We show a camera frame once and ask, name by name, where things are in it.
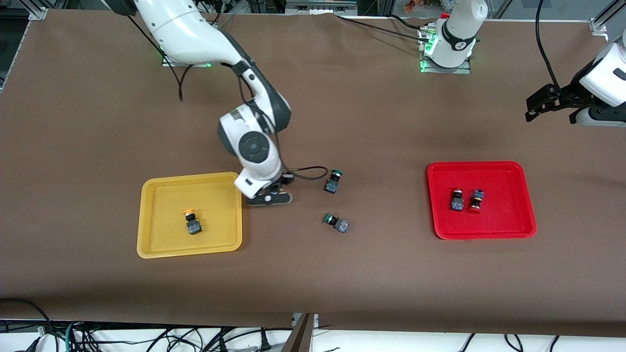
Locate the yellow push button switch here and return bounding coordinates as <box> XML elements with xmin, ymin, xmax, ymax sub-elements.
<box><xmin>182</xmin><ymin>208</ymin><xmax>203</xmax><ymax>236</ymax></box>

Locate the aluminium corner profile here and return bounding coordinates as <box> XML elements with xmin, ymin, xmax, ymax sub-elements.
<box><xmin>589</xmin><ymin>0</ymin><xmax>626</xmax><ymax>36</ymax></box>

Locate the brown table cover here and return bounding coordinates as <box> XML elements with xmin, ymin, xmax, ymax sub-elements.
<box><xmin>0</xmin><ymin>10</ymin><xmax>626</xmax><ymax>338</ymax></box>

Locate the red plastic tray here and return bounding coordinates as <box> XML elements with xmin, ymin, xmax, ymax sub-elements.
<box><xmin>427</xmin><ymin>161</ymin><xmax>537</xmax><ymax>240</ymax></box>

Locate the yellow plastic tray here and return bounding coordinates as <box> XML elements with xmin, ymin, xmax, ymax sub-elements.
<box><xmin>136</xmin><ymin>172</ymin><xmax>243</xmax><ymax>259</ymax></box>

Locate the aluminium profile beam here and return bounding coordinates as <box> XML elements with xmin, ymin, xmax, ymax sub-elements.
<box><xmin>281</xmin><ymin>313</ymin><xmax>319</xmax><ymax>352</ymax></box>

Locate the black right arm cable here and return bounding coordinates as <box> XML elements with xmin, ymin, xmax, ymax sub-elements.
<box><xmin>125</xmin><ymin>14</ymin><xmax>329</xmax><ymax>181</ymax></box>

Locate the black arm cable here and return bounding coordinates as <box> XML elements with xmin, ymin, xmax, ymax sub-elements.
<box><xmin>535</xmin><ymin>0</ymin><xmax>564</xmax><ymax>92</ymax></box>
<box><xmin>125</xmin><ymin>14</ymin><xmax>329</xmax><ymax>181</ymax></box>

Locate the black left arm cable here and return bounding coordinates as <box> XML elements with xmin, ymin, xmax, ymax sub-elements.
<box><xmin>535</xmin><ymin>0</ymin><xmax>564</xmax><ymax>92</ymax></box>

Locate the green push button switch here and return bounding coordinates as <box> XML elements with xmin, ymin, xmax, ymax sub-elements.
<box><xmin>323</xmin><ymin>213</ymin><xmax>350</xmax><ymax>234</ymax></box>
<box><xmin>323</xmin><ymin>169</ymin><xmax>343</xmax><ymax>194</ymax></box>

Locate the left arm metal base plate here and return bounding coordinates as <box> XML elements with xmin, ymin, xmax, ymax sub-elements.
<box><xmin>419</xmin><ymin>24</ymin><xmax>473</xmax><ymax>75</ymax></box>

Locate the black cable across table edge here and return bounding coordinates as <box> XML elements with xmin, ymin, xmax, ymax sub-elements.
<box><xmin>335</xmin><ymin>14</ymin><xmax>433</xmax><ymax>44</ymax></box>

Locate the aluminium frame rail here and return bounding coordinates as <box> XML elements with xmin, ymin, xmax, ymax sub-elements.
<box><xmin>286</xmin><ymin>0</ymin><xmax>358</xmax><ymax>16</ymax></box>

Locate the green floor cable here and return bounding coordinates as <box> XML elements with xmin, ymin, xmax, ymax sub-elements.
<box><xmin>65</xmin><ymin>320</ymin><xmax>80</xmax><ymax>352</ymax></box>

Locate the black looping floor cable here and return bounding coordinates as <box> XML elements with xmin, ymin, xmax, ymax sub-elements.
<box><xmin>0</xmin><ymin>297</ymin><xmax>54</xmax><ymax>339</ymax></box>

